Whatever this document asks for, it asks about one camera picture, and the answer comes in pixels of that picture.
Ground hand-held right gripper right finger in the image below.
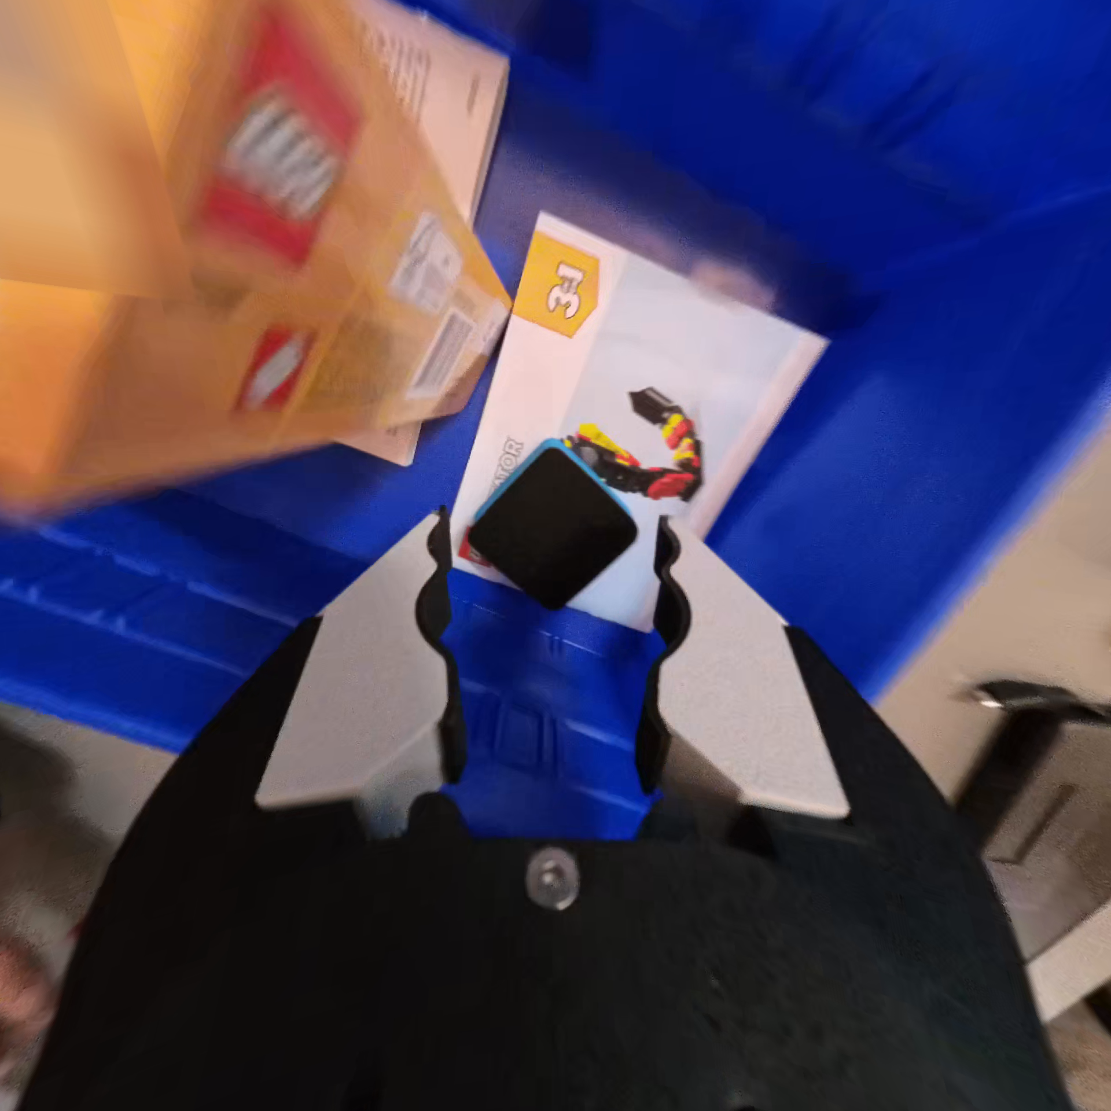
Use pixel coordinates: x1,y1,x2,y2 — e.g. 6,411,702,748
636,513,852,821

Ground blue tagged storage bin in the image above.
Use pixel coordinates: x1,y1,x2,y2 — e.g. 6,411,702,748
0,0,1111,838

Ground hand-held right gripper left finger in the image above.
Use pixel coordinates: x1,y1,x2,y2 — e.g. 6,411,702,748
254,507,469,812

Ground instruction booklet scorpion cover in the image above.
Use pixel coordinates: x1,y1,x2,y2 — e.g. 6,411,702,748
451,210,829,633

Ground yellow lego box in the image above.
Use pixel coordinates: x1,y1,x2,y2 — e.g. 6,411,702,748
0,0,514,522

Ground blue block with black top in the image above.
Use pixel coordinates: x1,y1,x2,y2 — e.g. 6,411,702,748
468,437,639,611

